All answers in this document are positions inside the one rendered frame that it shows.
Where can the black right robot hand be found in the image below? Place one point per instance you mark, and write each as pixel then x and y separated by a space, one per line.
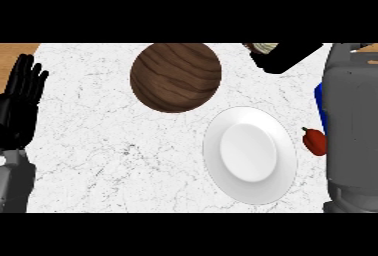
pixel 282 56

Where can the brown wooden bowl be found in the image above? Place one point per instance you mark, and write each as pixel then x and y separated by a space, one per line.
pixel 176 77

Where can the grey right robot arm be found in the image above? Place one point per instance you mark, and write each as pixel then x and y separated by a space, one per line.
pixel 351 126

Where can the blue object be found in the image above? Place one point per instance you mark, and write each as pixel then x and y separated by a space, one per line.
pixel 320 103

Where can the white plate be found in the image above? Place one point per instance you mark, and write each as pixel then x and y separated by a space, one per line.
pixel 250 155

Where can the cupcake with pale frosting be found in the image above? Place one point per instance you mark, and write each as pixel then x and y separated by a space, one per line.
pixel 261 47

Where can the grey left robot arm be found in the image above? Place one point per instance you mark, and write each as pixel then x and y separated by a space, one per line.
pixel 15 180

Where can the red bell pepper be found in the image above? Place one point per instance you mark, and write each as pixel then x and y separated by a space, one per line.
pixel 315 141

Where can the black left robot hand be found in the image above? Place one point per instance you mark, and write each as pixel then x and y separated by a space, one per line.
pixel 19 100

